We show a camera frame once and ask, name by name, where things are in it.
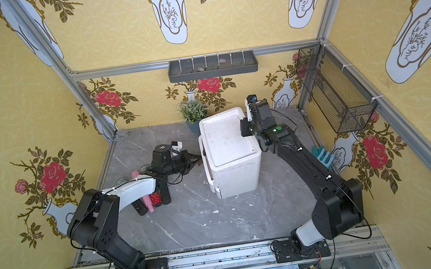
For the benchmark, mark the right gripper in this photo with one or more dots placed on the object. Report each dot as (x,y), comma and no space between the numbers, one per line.
(245,128)

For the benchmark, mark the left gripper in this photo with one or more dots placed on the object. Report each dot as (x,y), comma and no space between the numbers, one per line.
(184,161)

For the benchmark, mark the black glitter microphone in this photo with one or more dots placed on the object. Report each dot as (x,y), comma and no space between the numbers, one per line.
(164,193)

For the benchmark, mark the white drawer cabinet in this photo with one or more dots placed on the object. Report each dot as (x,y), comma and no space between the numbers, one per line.
(231,161)

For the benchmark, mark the red glitter microphone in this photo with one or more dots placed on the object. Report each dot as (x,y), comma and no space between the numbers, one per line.
(156,199)

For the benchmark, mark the pink microphone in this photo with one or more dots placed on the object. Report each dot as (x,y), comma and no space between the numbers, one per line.
(146,199)

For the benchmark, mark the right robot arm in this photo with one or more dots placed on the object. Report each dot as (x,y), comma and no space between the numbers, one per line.
(339,202)

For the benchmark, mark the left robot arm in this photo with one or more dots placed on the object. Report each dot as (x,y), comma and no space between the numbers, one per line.
(95,222)

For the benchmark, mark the small potted green plant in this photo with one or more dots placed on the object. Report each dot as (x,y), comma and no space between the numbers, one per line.
(193,112)

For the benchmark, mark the teal plastic rack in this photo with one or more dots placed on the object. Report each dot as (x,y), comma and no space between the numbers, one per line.
(323,155)

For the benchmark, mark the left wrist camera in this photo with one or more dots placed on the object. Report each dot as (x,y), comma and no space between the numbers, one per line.
(176,147)

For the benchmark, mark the black wire mesh basket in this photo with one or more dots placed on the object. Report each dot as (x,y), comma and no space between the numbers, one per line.
(345,103)

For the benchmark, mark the grey wall shelf tray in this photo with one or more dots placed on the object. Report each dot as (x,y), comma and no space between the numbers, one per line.
(213,65)

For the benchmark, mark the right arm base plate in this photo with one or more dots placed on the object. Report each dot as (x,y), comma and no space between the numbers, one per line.
(289,251)

